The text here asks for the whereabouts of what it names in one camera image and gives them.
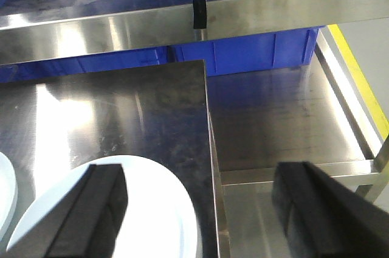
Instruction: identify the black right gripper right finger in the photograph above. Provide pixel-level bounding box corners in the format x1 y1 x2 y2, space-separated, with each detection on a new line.
272 161 388 257

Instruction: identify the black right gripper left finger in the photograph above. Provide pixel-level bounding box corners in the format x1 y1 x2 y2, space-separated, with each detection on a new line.
3 164 128 257

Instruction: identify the light blue plate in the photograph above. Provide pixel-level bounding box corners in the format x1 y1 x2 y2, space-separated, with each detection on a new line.
0 153 18 239
7 155 203 257

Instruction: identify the steel lower side shelf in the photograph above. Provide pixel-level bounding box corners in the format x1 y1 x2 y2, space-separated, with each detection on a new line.
208 27 385 257

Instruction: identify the blue crate under shelf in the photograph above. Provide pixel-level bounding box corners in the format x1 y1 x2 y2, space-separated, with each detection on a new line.
1 27 320 83

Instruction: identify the stainless steel shelf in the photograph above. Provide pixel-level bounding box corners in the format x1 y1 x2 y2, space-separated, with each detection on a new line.
1 0 388 65

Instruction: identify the black tape strip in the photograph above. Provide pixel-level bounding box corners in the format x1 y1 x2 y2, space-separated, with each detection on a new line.
192 0 207 29

